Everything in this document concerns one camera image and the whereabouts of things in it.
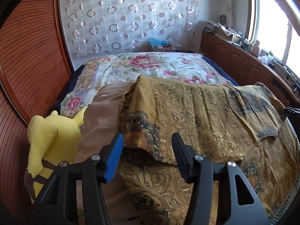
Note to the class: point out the cardboard box on cabinet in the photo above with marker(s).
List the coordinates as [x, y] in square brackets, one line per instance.
[228, 34]

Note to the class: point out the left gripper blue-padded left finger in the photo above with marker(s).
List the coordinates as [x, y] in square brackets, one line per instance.
[56, 203]

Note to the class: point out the window with wooden frame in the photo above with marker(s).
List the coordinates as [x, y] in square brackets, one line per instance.
[276, 34]

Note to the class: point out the yellow plush toy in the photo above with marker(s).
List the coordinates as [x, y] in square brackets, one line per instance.
[52, 139]

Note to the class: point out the box with blue items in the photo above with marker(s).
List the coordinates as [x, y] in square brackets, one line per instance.
[157, 45]

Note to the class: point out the long wooden side cabinet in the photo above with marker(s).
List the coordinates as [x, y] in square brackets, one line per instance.
[246, 69]

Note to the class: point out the white circle-patterned curtain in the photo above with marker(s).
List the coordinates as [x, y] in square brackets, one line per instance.
[95, 27]

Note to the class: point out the golden brown patterned garment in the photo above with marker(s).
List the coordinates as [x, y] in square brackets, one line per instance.
[244, 124]

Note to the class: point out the pink thermos jug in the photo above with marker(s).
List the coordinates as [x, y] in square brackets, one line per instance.
[256, 48]

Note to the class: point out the floral bed quilt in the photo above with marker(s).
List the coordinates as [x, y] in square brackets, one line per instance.
[140, 72]

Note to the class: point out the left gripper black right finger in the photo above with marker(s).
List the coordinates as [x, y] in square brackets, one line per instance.
[237, 201]

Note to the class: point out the red-brown wooden wardrobe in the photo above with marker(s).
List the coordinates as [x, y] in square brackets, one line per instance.
[34, 70]

